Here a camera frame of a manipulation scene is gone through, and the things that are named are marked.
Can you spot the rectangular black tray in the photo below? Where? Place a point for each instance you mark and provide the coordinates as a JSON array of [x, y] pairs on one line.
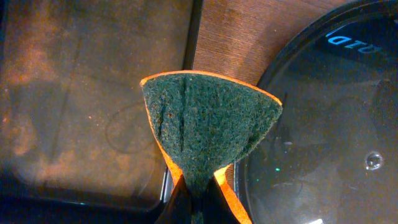
[[74, 126]]

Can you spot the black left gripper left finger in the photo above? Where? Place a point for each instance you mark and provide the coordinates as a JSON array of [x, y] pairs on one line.
[[179, 208]]

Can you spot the round black tray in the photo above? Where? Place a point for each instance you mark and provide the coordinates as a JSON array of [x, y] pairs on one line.
[[332, 155]]

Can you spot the green and orange sponge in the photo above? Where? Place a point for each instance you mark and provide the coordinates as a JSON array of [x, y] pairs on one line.
[[205, 122]]

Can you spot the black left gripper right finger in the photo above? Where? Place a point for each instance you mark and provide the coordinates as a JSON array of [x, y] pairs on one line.
[[215, 207]]

